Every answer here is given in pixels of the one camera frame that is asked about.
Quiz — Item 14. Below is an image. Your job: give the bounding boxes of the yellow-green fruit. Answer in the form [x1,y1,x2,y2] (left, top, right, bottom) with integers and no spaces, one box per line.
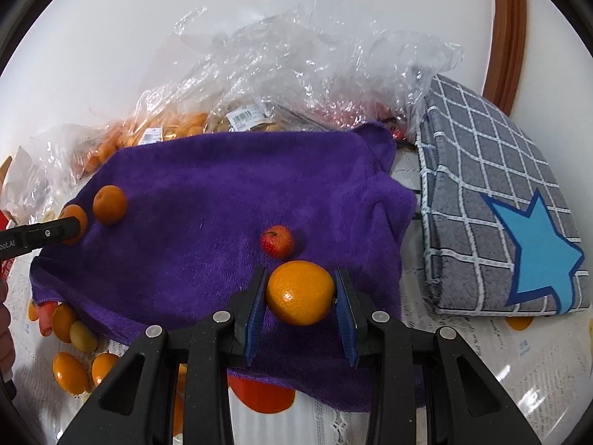
[69,320,99,354]

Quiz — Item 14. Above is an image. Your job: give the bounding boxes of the large orange mandarin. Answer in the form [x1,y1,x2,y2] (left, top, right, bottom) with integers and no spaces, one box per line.
[265,260,336,326]

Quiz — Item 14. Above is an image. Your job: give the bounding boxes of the clear plastic fruit bags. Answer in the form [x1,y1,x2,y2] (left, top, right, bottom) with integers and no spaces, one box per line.
[1,0,463,224]

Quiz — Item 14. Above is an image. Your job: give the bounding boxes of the grey checkered cloth blue star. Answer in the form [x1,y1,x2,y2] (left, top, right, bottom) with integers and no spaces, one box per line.
[416,76,591,316]

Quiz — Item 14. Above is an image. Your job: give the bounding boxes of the small red apple-like fruit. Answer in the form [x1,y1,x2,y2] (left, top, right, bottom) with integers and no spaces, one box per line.
[259,225,295,260]

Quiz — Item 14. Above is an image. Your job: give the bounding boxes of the brown wooden door frame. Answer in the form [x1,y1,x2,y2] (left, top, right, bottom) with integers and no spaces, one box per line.
[483,0,528,116]

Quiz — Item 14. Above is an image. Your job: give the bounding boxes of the purple plush towel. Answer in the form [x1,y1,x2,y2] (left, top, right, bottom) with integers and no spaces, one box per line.
[29,121,418,413]

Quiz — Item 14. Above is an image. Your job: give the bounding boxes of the person's left hand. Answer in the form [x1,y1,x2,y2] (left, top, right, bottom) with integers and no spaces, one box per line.
[0,279,15,375]

